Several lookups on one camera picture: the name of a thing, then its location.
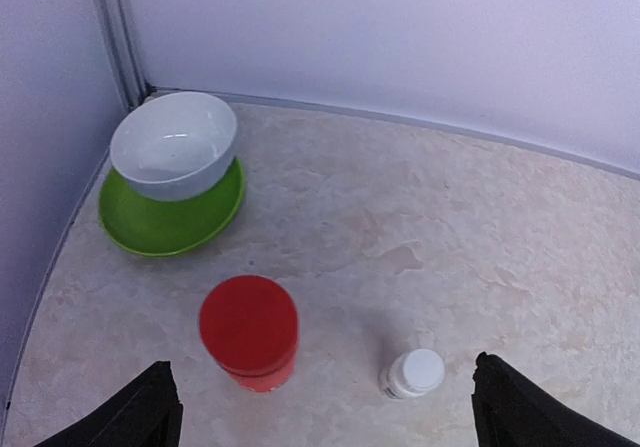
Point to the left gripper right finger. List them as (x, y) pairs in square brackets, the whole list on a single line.
[(510, 410)]

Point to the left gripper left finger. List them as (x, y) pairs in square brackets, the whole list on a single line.
[(145, 412)]

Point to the white pill bottle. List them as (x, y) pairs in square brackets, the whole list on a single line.
[(413, 374)]

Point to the red pill bottle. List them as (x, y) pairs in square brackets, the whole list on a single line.
[(250, 326)]

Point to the green plate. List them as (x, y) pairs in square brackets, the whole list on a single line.
[(150, 228)]

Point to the white bowl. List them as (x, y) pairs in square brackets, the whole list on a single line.
[(175, 147)]

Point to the left aluminium frame post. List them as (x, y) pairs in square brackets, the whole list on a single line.
[(117, 29)]

